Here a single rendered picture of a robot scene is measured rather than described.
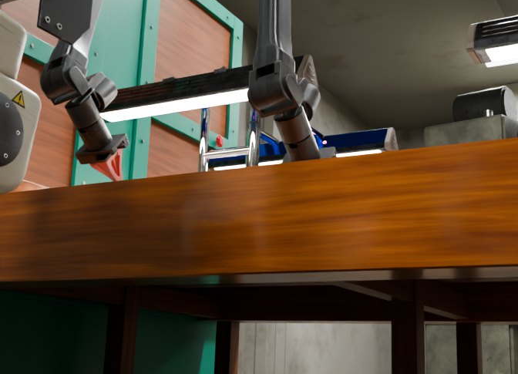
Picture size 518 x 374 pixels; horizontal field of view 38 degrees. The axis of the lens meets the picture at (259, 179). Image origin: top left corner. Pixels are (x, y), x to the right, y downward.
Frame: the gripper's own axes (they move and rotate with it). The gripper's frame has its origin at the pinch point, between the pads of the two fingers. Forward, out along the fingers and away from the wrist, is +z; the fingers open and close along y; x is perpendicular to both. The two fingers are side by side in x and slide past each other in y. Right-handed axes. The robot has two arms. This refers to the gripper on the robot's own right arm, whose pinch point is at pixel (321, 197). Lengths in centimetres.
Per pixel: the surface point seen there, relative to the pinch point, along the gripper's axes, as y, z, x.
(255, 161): 29.5, 10.1, -30.3
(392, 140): 7, 32, -66
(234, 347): 73, 92, -41
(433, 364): 88, 332, -235
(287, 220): -3.9, -11.4, 21.0
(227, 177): 8.0, -16.6, 14.3
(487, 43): -31.3, -13.3, -26.7
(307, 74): 7.7, -11.5, -29.7
